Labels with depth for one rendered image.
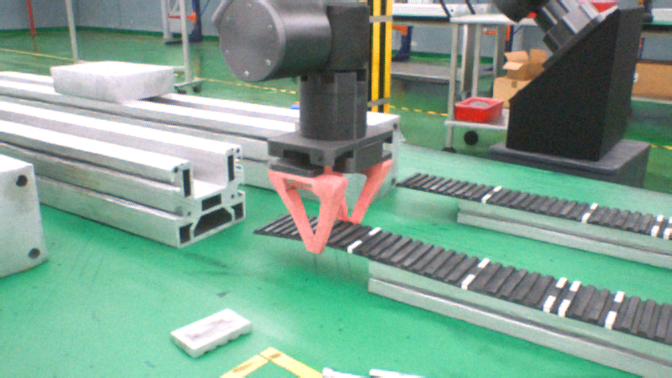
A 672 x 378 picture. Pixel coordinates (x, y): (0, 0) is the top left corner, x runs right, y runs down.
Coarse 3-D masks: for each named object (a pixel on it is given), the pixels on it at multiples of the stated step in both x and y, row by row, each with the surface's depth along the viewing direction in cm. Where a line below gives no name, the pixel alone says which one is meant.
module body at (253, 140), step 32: (0, 96) 107; (32, 96) 101; (64, 96) 96; (160, 96) 94; (160, 128) 85; (192, 128) 82; (224, 128) 78; (256, 128) 74; (288, 128) 72; (256, 160) 77
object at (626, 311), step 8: (616, 296) 43; (624, 296) 43; (632, 296) 43; (616, 304) 42; (624, 304) 42; (632, 304) 42; (640, 304) 42; (608, 312) 41; (616, 312) 41; (624, 312) 41; (632, 312) 41; (608, 320) 40; (616, 320) 40; (624, 320) 40; (632, 320) 40; (608, 328) 40; (616, 328) 39; (624, 328) 39; (632, 328) 39
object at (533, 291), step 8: (536, 272) 46; (528, 280) 45; (536, 280) 45; (544, 280) 45; (552, 280) 46; (520, 288) 44; (528, 288) 44; (536, 288) 45; (544, 288) 44; (520, 296) 43; (528, 296) 43; (536, 296) 43; (544, 296) 43; (520, 304) 43; (528, 304) 42; (536, 304) 42
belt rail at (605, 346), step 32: (384, 288) 50; (416, 288) 49; (448, 288) 46; (480, 320) 45; (512, 320) 44; (544, 320) 42; (576, 320) 41; (576, 352) 42; (608, 352) 40; (640, 352) 40
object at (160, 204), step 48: (0, 144) 74; (48, 144) 67; (96, 144) 64; (144, 144) 69; (192, 144) 65; (48, 192) 70; (96, 192) 66; (144, 192) 59; (192, 192) 59; (240, 192) 66; (192, 240) 60
